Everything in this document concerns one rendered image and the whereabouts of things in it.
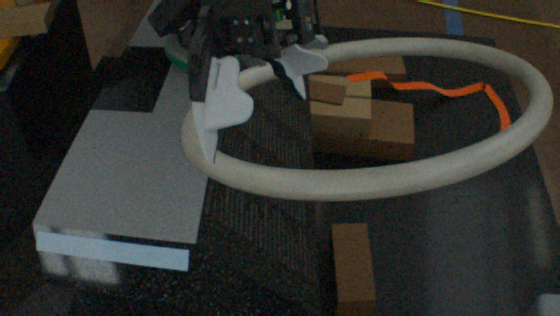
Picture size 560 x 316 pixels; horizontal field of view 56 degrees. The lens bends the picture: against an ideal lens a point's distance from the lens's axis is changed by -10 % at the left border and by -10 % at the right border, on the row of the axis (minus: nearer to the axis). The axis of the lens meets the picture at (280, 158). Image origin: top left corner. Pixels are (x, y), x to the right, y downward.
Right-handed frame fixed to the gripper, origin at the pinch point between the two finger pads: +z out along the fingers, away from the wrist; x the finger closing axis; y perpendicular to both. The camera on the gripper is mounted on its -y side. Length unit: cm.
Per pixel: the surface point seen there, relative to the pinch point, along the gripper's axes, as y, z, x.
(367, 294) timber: -38, 94, 78
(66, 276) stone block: -56, 37, 1
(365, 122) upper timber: -66, 65, 136
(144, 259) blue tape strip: -43, 35, 11
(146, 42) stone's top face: -81, 9, 57
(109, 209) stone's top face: -53, 28, 13
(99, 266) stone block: -50, 36, 5
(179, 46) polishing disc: -65, 9, 53
